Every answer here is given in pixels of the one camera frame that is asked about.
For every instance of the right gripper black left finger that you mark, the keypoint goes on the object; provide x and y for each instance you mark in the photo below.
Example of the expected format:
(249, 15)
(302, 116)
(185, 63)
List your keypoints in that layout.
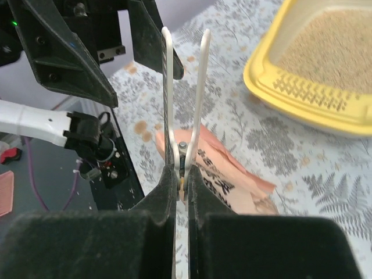
(136, 243)

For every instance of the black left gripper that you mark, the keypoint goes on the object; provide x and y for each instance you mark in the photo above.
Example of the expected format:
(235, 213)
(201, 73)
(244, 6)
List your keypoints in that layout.
(66, 41)

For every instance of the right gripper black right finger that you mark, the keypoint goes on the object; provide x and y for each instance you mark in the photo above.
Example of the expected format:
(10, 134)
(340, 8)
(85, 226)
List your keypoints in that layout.
(223, 244)

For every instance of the pink cat litter bag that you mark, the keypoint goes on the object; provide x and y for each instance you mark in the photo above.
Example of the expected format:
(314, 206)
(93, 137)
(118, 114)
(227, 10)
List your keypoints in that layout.
(240, 190)

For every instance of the white bag sealing clip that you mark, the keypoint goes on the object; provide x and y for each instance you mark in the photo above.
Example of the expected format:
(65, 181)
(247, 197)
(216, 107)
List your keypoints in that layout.
(182, 116)

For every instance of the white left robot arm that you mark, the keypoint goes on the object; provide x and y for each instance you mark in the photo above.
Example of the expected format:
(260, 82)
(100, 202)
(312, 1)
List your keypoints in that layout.
(71, 130)

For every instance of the yellow cat litter box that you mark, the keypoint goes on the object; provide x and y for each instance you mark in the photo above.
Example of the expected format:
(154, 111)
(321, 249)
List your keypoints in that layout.
(320, 106)

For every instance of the beige litter in box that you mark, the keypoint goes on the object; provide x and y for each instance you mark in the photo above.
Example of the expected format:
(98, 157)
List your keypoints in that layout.
(333, 49)

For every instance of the floral tablecloth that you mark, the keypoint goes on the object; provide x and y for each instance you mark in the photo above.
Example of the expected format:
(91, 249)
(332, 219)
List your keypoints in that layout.
(315, 173)

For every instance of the red object on floor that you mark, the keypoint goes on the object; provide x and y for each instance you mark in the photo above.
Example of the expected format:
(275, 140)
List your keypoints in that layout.
(10, 155)

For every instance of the pink ribbed card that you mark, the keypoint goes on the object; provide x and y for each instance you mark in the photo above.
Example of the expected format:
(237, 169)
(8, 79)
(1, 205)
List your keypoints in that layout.
(6, 192)

